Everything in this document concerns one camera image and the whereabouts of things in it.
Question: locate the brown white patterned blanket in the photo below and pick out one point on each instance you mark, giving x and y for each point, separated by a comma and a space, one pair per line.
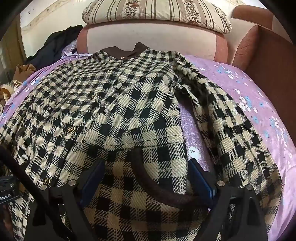
7, 92

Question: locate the dark jacket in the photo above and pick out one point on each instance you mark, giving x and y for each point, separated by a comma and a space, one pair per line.
53, 48

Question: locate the wooden wardrobe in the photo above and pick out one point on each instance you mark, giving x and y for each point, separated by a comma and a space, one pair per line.
11, 51

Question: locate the purple floral bed sheet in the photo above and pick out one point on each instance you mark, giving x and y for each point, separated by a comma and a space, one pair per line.
242, 81

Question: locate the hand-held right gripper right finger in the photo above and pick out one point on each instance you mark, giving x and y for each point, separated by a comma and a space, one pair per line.
201, 179

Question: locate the striped floral pillow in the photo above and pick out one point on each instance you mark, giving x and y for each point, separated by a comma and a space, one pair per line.
161, 14

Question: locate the black cream checkered coat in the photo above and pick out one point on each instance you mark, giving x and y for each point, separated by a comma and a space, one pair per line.
138, 104

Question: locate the pink padded headboard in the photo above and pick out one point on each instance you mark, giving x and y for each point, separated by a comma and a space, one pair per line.
150, 37

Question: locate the pink brown sofa armrest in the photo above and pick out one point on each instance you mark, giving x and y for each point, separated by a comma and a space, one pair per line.
247, 46

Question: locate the brown cloth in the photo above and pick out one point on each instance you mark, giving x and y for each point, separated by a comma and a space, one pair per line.
23, 70

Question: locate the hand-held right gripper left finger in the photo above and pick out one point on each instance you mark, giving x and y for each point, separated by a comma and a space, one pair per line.
92, 180

